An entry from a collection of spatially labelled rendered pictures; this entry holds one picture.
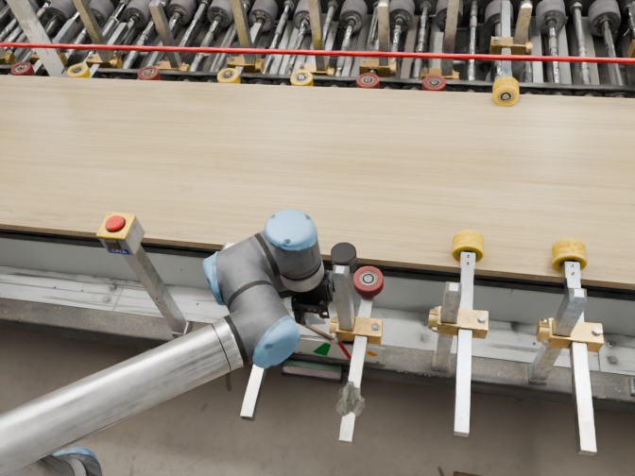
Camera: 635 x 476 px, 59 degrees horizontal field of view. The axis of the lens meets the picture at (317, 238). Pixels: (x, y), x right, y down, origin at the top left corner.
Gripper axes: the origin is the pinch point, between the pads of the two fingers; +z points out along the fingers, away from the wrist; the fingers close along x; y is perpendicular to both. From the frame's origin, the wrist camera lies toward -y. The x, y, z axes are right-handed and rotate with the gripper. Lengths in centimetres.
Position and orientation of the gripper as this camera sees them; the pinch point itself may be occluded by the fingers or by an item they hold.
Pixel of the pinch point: (306, 319)
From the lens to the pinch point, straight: 133.4
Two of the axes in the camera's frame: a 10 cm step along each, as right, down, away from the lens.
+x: 1.9, -8.0, 5.7
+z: 1.2, 5.9, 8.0
